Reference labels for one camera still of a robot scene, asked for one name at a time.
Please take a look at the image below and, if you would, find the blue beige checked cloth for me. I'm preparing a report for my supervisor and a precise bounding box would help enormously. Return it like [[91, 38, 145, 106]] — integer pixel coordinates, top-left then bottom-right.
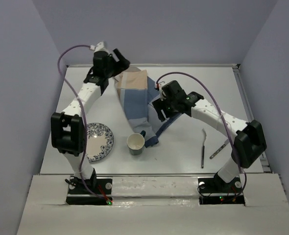
[[114, 66, 181, 147]]

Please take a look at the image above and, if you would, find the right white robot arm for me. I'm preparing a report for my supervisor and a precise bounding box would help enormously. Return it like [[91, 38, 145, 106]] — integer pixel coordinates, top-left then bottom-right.
[[152, 81, 266, 192]]

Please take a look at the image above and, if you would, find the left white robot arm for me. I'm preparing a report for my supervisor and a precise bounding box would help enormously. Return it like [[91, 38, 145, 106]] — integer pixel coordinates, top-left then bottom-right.
[[50, 48, 130, 194]]

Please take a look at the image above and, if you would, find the green white ceramic mug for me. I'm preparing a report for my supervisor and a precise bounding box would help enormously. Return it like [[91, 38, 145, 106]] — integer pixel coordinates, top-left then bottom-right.
[[126, 130, 146, 156]]

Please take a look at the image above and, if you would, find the silver fork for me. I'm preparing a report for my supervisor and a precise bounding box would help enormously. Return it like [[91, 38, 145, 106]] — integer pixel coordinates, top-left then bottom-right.
[[201, 129, 207, 169]]

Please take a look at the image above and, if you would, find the silver table knife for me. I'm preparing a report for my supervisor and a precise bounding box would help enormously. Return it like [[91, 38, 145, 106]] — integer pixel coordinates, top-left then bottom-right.
[[209, 140, 229, 159]]

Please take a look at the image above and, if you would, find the blue floral ceramic plate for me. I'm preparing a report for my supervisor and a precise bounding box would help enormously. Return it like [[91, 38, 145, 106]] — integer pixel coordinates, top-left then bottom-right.
[[86, 122, 114, 164]]

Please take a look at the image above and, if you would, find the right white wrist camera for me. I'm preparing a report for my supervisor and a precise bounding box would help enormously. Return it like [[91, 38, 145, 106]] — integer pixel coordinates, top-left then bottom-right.
[[155, 81, 166, 100]]

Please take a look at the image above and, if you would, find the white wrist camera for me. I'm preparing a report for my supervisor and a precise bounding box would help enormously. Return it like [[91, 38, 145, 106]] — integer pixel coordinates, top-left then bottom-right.
[[155, 81, 166, 100], [89, 41, 109, 53]]

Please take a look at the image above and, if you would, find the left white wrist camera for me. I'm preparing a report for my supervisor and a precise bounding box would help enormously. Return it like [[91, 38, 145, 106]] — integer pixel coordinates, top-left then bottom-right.
[[89, 41, 109, 53]]

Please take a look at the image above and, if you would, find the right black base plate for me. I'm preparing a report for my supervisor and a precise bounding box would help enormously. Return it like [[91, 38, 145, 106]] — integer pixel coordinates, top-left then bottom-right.
[[197, 177, 245, 205]]

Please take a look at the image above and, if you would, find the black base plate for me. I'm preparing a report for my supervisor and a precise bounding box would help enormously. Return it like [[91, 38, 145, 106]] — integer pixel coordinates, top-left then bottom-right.
[[65, 176, 113, 206], [197, 177, 245, 205]]

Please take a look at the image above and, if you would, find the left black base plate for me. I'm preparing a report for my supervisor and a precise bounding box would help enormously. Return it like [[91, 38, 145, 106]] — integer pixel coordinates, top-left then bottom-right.
[[65, 176, 113, 206]]

